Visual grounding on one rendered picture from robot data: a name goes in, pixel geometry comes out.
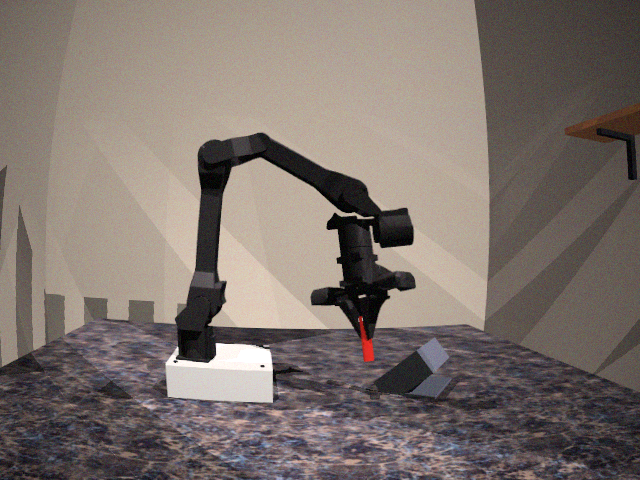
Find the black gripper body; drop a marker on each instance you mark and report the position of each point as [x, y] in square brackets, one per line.
[360, 278]

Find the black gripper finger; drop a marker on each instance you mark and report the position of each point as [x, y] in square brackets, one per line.
[352, 311]
[370, 307]

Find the grey sloped panel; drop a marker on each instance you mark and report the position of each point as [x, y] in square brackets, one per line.
[411, 376]

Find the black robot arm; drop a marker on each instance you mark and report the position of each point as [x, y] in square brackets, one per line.
[196, 341]

